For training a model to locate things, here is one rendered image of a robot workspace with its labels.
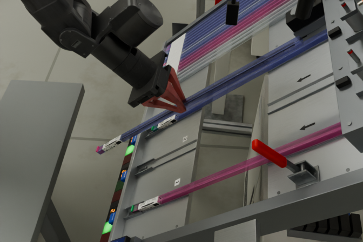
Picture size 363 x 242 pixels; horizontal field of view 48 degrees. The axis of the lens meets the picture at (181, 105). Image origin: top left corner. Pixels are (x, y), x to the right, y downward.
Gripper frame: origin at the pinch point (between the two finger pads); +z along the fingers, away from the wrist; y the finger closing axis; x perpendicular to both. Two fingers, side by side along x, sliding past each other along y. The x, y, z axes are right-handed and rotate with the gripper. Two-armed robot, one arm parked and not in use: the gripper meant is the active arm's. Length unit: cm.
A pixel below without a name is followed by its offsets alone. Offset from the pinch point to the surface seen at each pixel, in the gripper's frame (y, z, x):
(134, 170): 0.6, 9.7, 25.1
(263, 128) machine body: 27.4, 39.0, 10.6
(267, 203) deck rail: -19.3, 9.5, -12.6
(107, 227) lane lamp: -10.6, 12.0, 33.5
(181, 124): 9.2, 10.5, 12.4
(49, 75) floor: 100, 7, 130
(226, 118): 83, 74, 60
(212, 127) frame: 51, 49, 42
